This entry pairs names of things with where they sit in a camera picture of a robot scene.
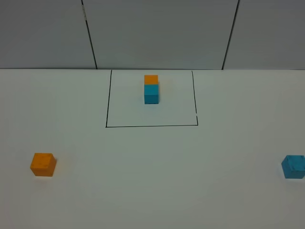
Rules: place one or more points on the blue template cube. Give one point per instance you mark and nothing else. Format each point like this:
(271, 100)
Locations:
(151, 93)

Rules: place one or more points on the orange template cube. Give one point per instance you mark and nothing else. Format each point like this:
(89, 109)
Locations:
(151, 79)

